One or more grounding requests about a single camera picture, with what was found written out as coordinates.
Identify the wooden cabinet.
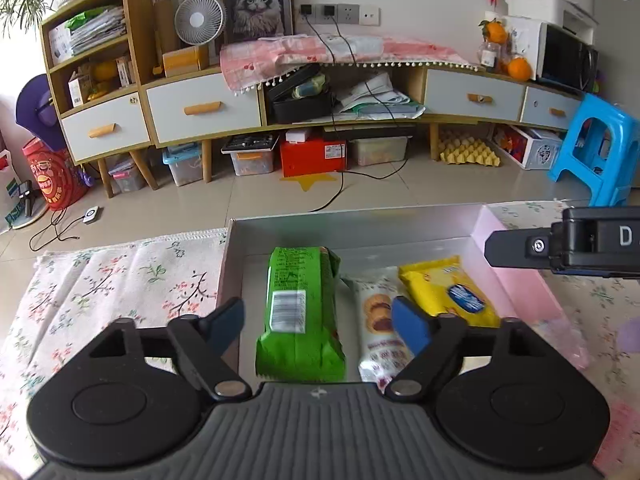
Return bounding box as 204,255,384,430
39,0,587,199

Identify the orange fruit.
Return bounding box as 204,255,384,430
482,19,509,44
507,57,532,82

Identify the floral tablecloth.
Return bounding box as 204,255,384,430
0,200,640,480

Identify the pink checked cloth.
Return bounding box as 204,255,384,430
220,33,474,96

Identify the small white corded device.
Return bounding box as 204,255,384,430
28,206,104,252

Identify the pink cardboard box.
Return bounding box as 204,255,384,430
215,203,591,392

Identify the black storage case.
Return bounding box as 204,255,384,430
264,64,335,124

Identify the blue plastic stool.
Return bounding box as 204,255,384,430
547,92,640,207

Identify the white cookie packet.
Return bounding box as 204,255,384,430
344,267,419,392

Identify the red printed bag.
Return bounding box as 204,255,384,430
22,137,89,212

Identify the stack of documents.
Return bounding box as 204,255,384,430
49,6,129,57

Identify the purple hat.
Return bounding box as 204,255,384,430
15,73,64,150

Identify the small clear plastic bin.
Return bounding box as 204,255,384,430
107,154,147,194

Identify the red cardboard box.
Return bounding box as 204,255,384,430
279,139,349,178

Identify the yellow egg tray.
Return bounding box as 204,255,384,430
438,129,502,167

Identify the clear bin orange handle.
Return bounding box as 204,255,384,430
227,146,278,177

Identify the wall socket strip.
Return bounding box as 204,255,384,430
298,3,381,26

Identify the yellow snack packet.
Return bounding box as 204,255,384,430
397,256,501,331

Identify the yellow cardboard box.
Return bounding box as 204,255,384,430
162,45,204,79

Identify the pile of loose papers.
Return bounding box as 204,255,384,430
334,72,426,121

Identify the clear bin blue lid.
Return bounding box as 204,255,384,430
162,142,204,187

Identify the framed cat picture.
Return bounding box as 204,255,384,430
212,0,296,45

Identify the white drawer wooden handle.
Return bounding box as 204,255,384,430
61,94,151,163
425,67,526,122
145,74,262,147
520,86,584,131

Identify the yellow star floor sticker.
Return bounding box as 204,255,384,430
279,173,342,194

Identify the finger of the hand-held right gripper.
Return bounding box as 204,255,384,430
483,226,557,269

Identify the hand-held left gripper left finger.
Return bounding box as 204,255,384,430
89,297,253,403

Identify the green snack packet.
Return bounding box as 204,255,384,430
255,246,348,382

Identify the white printed toy box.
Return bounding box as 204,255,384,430
492,125,564,170

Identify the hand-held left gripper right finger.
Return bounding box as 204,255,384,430
387,296,549,399

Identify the small white desk fan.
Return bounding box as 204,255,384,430
174,0,226,61

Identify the black power cable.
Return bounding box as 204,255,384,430
307,162,407,214

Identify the black microwave oven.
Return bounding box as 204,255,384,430
537,22,599,95

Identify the glass jar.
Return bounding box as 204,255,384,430
478,41,502,70

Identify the clear bin white lid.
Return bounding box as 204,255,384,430
347,136,409,167

